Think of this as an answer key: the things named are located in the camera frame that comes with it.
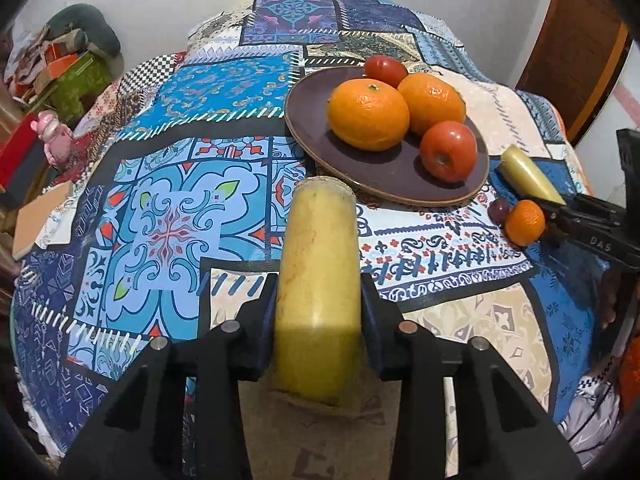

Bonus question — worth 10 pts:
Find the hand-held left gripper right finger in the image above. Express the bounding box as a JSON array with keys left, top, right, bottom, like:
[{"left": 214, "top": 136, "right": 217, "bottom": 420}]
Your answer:
[{"left": 359, "top": 272, "right": 583, "bottom": 480}]

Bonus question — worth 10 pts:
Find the brown cardboard sheet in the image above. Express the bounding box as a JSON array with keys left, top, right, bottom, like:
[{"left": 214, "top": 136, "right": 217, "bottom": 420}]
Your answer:
[{"left": 12, "top": 180, "right": 76, "bottom": 261}]

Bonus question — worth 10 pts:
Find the red tomato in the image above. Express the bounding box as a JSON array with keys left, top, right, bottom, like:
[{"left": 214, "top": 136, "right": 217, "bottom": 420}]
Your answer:
[
  {"left": 363, "top": 55, "right": 408, "bottom": 88},
  {"left": 419, "top": 120, "right": 478, "bottom": 183}
]

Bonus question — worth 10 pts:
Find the dark grey box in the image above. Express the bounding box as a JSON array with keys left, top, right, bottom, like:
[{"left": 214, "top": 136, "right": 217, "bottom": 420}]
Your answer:
[{"left": 0, "top": 140, "right": 51, "bottom": 211}]

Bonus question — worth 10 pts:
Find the grey-green long pillow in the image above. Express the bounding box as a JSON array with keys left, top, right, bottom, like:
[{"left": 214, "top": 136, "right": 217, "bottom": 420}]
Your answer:
[{"left": 47, "top": 4, "right": 122, "bottom": 58}]

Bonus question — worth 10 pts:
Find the pile of crumpled clutter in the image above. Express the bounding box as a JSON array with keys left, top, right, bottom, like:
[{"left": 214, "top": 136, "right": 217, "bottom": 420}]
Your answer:
[{"left": 2, "top": 25, "right": 91, "bottom": 96}]

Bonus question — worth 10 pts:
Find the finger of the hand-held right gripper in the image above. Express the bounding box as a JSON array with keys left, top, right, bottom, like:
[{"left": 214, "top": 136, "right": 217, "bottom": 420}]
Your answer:
[
  {"left": 616, "top": 129, "right": 640, "bottom": 201},
  {"left": 542, "top": 191, "right": 631, "bottom": 235}
]

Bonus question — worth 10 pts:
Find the purple round plate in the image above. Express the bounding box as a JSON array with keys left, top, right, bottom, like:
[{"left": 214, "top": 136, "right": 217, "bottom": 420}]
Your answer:
[{"left": 284, "top": 65, "right": 491, "bottom": 207}]

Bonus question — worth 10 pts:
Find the pink plush toy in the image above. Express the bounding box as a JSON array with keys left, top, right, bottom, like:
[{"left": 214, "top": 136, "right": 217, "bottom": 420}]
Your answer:
[{"left": 31, "top": 111, "right": 76, "bottom": 165}]

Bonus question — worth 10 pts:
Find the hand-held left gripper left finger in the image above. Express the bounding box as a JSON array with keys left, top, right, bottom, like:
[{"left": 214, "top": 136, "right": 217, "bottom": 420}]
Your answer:
[{"left": 59, "top": 272, "right": 278, "bottom": 480}]

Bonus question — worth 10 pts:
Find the small mandarin orange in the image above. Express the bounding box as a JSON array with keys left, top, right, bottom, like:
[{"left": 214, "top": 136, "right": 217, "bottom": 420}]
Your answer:
[{"left": 504, "top": 199, "right": 547, "bottom": 247}]

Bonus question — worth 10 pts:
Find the orange flat box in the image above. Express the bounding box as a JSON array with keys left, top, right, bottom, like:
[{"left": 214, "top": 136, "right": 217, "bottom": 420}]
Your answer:
[{"left": 40, "top": 52, "right": 83, "bottom": 83}]

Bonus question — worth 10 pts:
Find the brown wooden door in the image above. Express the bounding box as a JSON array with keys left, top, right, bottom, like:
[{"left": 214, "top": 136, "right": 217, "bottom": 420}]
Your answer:
[{"left": 515, "top": 0, "right": 633, "bottom": 148}]

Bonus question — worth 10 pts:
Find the green cardboard box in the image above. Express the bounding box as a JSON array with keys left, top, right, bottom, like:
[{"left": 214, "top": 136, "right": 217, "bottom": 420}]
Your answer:
[{"left": 45, "top": 52, "right": 113, "bottom": 116}]

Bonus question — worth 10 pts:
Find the person's right hand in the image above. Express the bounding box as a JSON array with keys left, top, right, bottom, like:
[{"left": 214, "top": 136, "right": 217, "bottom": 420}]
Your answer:
[{"left": 600, "top": 270, "right": 619, "bottom": 331}]

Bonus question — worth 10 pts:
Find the red box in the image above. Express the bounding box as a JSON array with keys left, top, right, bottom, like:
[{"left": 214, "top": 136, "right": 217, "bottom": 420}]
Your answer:
[{"left": 0, "top": 112, "right": 48, "bottom": 181}]

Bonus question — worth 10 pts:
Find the large orange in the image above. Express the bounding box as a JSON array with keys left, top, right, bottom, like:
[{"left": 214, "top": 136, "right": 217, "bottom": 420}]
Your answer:
[
  {"left": 327, "top": 79, "right": 411, "bottom": 152},
  {"left": 396, "top": 73, "right": 467, "bottom": 136}
]

